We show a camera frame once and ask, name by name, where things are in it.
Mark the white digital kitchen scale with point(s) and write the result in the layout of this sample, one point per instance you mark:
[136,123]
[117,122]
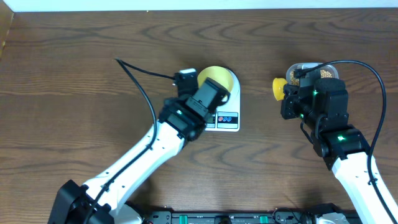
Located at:
[228,116]

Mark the pile of soybeans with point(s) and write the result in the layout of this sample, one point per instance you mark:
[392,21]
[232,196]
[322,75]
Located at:
[324,74]

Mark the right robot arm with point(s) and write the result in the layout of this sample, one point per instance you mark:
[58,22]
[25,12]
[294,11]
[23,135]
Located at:
[322,106]

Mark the pale yellow plastic bowl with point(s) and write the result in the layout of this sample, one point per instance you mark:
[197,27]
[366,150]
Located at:
[221,75]

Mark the yellow measuring scoop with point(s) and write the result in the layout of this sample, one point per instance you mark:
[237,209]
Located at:
[278,88]

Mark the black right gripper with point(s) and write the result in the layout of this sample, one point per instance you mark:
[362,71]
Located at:
[290,93]

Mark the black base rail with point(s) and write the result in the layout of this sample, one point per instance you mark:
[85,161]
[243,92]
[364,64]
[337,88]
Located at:
[324,213]

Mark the cardboard panel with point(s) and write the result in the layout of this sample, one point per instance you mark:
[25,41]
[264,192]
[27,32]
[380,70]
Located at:
[6,18]

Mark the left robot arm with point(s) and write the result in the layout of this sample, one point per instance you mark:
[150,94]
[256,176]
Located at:
[181,120]

